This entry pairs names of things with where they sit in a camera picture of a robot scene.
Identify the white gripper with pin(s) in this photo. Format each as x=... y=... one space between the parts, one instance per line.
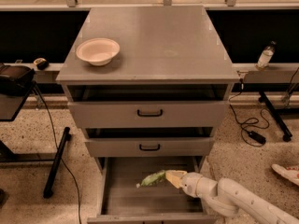
x=189 y=183

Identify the green jalapeno chip bag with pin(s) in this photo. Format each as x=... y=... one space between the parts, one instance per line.
x=152 y=179

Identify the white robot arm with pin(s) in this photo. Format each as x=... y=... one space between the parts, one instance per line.
x=226 y=197

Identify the grey bottom drawer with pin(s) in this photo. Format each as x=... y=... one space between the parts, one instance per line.
x=121 y=201

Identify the grey drawer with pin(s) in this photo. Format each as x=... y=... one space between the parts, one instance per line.
x=107 y=107
x=122 y=142
x=121 y=201

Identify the grey middle drawer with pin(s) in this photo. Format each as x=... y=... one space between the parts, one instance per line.
x=122 y=142

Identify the grey drawer cabinet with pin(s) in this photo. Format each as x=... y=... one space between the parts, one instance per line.
x=160 y=47

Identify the grey top drawer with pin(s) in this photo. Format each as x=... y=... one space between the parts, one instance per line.
x=107 y=107

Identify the black bag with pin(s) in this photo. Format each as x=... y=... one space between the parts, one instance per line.
x=15 y=80

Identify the black table leg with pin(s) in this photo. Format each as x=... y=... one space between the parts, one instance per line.
x=47 y=193

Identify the white red shoe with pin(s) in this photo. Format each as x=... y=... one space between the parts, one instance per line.
x=291 y=173

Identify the black wheeled stand leg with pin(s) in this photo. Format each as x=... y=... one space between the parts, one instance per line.
x=287 y=135

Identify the white paper bowl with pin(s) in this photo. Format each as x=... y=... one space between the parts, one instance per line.
x=98 y=51

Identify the clear plastic bottle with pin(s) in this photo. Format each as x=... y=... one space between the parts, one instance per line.
x=266 y=55

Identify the yellow black tape measure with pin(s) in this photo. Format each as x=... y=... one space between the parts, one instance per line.
x=41 y=63

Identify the black side table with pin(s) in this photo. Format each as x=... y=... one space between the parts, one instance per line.
x=10 y=106

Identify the black middle drawer handle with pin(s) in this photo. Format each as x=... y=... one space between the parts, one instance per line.
x=149 y=148

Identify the black drawer handle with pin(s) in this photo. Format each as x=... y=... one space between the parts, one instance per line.
x=149 y=114
x=149 y=148

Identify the black top drawer handle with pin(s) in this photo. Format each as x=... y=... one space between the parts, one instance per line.
x=149 y=114

